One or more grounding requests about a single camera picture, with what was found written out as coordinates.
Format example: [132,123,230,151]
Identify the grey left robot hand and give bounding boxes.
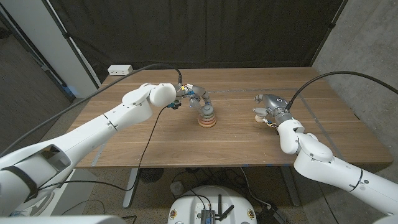
[173,83,213,112]

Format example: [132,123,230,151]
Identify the black backdrop cloth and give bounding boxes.
[48,0,348,83]

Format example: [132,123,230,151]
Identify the white floor cable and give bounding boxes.
[239,167,272,208]

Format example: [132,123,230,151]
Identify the grey round floor object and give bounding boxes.
[170,181,185,196]

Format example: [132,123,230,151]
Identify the grey toy disk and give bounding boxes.
[201,104,215,118]

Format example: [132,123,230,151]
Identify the black floor fan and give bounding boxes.
[139,167,164,184]

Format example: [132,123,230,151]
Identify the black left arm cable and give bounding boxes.
[0,63,183,156]

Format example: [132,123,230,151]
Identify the white power strip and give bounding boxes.
[107,64,134,77]

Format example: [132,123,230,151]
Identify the black velcro arm strap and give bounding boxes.
[0,166,40,203]

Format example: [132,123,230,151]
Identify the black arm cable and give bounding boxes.
[0,63,183,156]
[285,70,398,110]

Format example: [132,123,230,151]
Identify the black floor power adapter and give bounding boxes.
[257,205,287,224]

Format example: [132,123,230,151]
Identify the black backdrop stand pole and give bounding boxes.
[309,0,349,67]
[41,0,103,88]

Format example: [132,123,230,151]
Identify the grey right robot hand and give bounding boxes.
[252,93,295,126]

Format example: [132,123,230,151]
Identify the grey box with antennas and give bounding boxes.
[200,194,234,224]

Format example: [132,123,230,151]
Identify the thin black hanging cable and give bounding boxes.
[37,104,170,192]

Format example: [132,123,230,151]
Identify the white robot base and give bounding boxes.
[167,185,257,224]

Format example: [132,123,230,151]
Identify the grey table leg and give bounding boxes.
[122,167,141,209]
[279,166,301,208]

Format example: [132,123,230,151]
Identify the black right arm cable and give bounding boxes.
[285,70,398,110]

